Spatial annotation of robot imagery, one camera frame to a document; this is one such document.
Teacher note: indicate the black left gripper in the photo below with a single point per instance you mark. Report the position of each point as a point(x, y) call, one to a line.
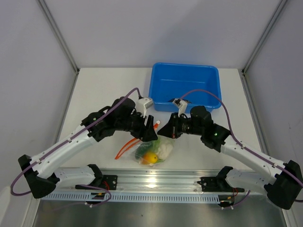
point(146, 133)

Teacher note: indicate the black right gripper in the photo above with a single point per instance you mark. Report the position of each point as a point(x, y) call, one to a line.
point(171, 130)

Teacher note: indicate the green cucumber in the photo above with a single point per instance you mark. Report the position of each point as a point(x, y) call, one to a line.
point(140, 151)

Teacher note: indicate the white green cauliflower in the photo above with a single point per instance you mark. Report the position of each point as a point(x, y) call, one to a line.
point(164, 149)

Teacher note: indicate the clear zip bag orange zipper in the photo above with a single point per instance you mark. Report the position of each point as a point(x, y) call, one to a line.
point(129, 148)

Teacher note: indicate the yellow orange mango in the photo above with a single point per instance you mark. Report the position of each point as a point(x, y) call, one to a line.
point(149, 158)

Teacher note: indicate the green grape bunch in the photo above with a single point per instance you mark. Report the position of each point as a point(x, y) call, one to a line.
point(156, 144)

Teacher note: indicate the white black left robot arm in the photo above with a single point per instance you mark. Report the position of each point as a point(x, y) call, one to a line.
point(43, 172)

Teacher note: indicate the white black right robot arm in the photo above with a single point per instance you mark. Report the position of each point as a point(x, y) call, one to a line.
point(281, 182)

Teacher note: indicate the grey toy fish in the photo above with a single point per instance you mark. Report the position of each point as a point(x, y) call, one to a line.
point(187, 101)

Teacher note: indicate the blue plastic bin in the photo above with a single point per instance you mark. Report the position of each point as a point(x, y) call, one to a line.
point(199, 84)

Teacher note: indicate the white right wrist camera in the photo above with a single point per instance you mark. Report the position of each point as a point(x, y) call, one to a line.
point(181, 105)

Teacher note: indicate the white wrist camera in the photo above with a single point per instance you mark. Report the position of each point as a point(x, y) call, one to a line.
point(143, 104)
point(181, 105)

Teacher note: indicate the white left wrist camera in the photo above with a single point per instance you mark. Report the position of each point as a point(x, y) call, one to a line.
point(143, 104)

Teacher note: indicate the aluminium mounting rail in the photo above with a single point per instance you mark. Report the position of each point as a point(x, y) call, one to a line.
point(129, 180)

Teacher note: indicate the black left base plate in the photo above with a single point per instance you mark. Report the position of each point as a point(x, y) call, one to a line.
point(108, 182)

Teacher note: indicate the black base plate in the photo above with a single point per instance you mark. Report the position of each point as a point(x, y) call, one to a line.
point(108, 182)
point(213, 184)

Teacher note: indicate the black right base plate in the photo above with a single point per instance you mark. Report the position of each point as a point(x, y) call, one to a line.
point(213, 184)

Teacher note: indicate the white slotted cable duct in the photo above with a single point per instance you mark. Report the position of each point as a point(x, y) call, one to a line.
point(134, 197)

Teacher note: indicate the left aluminium frame post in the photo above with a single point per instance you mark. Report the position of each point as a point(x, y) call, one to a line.
point(57, 34)

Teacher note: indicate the aluminium frame post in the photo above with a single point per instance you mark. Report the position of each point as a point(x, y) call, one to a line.
point(57, 34)
point(265, 34)

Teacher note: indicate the right aluminium frame post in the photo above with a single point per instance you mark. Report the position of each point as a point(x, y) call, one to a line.
point(265, 34)

